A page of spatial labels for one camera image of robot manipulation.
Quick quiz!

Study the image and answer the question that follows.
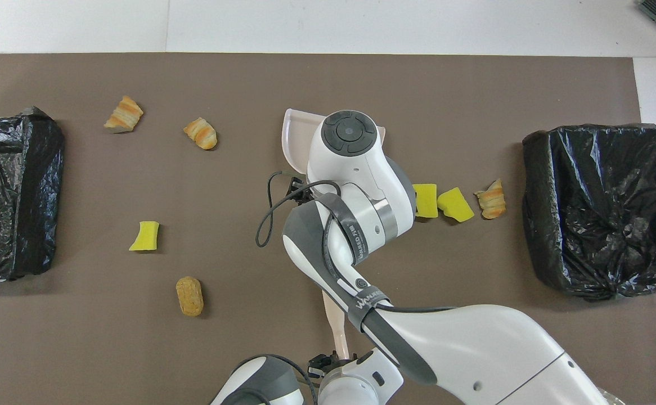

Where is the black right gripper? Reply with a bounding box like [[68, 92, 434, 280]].
[[289, 177, 321, 207]]

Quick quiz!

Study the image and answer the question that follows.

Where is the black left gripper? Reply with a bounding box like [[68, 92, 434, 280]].
[[308, 351, 342, 377]]

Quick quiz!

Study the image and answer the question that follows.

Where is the beige hand brush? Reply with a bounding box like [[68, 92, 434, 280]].
[[321, 287, 351, 361]]

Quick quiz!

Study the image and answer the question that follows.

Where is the beige plastic dustpan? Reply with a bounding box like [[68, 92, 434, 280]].
[[281, 109, 388, 175]]

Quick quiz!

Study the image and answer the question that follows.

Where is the orange striped croissant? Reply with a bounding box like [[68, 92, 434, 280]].
[[183, 117, 218, 150]]

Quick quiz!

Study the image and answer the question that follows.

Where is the yellow notched sponge piece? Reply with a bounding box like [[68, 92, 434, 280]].
[[412, 183, 438, 218]]

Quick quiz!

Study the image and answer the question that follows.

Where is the brown bread roll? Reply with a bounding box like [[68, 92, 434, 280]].
[[176, 276, 204, 317]]

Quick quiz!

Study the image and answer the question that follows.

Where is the yellow wedge sponge piece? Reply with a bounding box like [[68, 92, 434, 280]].
[[437, 187, 475, 223]]

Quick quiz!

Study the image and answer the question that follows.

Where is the small yellow sponge piece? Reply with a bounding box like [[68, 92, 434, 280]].
[[129, 221, 160, 251]]

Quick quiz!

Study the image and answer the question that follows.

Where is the pale striped croissant piece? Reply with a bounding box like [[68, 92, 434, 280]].
[[474, 179, 506, 220]]

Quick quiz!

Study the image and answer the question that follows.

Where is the black bag lined bin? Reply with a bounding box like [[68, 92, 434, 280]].
[[0, 106, 65, 282], [522, 124, 656, 300]]

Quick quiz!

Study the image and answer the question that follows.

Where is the brown table mat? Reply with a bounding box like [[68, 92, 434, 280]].
[[0, 53, 656, 405]]

